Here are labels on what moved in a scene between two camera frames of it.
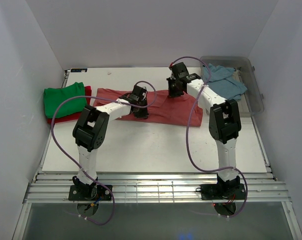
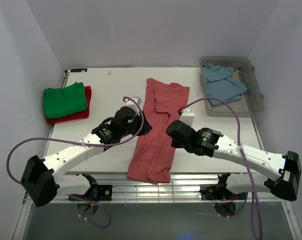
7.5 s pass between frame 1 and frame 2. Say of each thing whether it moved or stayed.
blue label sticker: stayed
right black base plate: stayed
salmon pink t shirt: moved
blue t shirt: stayed
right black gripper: moved
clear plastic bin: stayed
